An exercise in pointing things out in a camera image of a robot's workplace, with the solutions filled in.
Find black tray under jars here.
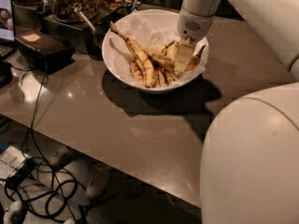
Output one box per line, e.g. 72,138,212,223
13,0,134,60

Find long spotted banana left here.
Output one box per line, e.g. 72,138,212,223
109,21,157,88

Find small spotted banana lower left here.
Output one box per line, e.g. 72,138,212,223
130,59,143,82

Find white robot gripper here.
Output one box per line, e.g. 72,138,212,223
175,8,213,72

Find white ceramic bowl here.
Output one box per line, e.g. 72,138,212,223
101,8,210,95

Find white chair base legs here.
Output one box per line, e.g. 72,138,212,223
4,157,96,224

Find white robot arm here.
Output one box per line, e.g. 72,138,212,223
178,0,299,224

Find black box with label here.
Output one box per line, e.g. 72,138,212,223
15,31,75,75

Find white scoop in jar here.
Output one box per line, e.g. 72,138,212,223
74,7,96,33

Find laptop with lit screen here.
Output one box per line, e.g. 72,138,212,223
0,0,16,59

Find white paper bowl liner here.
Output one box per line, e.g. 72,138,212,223
106,8,209,82

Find spotted banana in middle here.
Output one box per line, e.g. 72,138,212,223
155,41,175,87

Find spotted banana across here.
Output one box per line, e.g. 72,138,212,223
146,44,205,72

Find spotted banana with upright stem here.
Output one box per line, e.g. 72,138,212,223
164,41,178,84

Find black cable to floor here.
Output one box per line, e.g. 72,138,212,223
3,63,92,224

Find black round object left edge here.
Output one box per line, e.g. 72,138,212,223
0,60,13,88

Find glass jar of nuts centre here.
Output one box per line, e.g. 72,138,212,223
50,0,98,22

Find black power adapter on floor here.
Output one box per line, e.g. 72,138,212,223
6,158,37,189

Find white paper on floor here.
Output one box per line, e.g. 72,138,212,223
0,146,30,184

